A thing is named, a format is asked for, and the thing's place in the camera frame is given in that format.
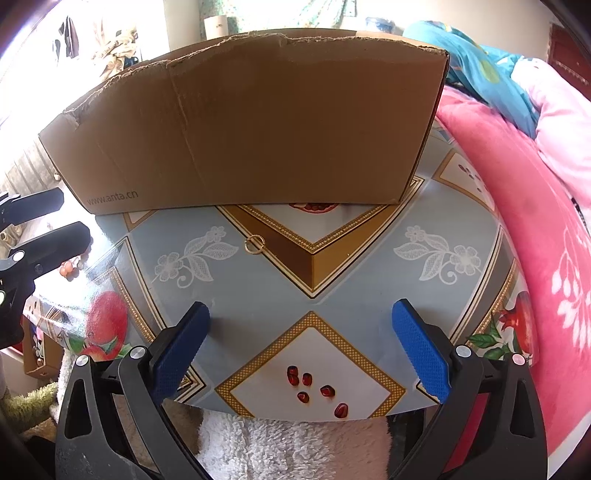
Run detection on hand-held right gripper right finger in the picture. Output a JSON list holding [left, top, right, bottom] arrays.
[[392, 298, 548, 480]]

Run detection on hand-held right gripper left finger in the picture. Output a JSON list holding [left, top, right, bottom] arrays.
[[54, 301, 212, 480]]

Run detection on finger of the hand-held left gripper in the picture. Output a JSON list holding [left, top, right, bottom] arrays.
[[0, 187, 64, 227], [0, 222, 92, 278]]

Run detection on pink bead bracelet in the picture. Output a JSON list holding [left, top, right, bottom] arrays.
[[59, 258, 86, 281]]

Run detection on brown cardboard box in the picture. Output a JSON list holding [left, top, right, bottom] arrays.
[[38, 28, 451, 217]]

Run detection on white metal railing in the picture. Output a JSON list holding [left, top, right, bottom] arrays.
[[4, 143, 58, 192]]

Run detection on small open cardboard box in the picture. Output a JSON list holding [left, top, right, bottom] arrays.
[[22, 300, 65, 377]]

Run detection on fruit print tablecloth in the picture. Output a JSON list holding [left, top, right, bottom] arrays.
[[23, 124, 539, 421]]

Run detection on green shaggy rug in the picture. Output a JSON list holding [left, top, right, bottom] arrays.
[[0, 383, 61, 439]]

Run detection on white fluffy cloth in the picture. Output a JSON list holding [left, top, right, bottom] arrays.
[[58, 351, 402, 480]]

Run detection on hanging dark clothes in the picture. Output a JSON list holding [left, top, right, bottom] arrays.
[[53, 16, 79, 58]]

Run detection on pile of clothes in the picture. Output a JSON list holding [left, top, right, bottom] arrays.
[[90, 28, 139, 70]]

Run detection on beige rolled board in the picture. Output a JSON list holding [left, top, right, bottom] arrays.
[[203, 14, 238, 40]]

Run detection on pale pink white quilt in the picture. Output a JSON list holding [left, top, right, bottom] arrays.
[[510, 55, 591, 185]]

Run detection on blue cartoon quilt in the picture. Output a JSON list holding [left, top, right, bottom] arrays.
[[402, 19, 539, 137]]

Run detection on dark red door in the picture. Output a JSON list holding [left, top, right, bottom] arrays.
[[547, 25, 591, 93]]

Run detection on green floral wall cloth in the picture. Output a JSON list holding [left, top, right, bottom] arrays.
[[259, 0, 365, 31]]

